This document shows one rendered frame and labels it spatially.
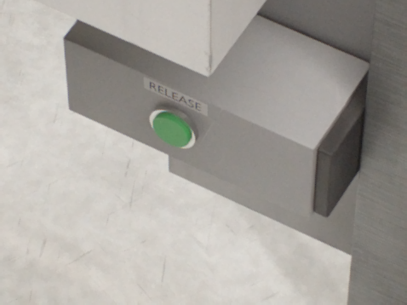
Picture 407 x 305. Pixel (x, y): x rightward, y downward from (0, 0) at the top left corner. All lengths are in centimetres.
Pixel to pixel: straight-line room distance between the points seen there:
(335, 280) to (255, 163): 133
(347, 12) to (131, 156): 148
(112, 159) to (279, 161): 146
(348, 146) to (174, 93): 12
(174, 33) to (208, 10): 4
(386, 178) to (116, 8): 30
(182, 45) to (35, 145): 167
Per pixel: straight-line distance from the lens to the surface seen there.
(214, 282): 281
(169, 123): 149
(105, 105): 154
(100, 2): 130
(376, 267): 160
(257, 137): 147
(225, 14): 127
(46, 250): 284
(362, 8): 146
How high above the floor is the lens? 233
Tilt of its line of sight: 52 degrees down
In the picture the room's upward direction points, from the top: straight up
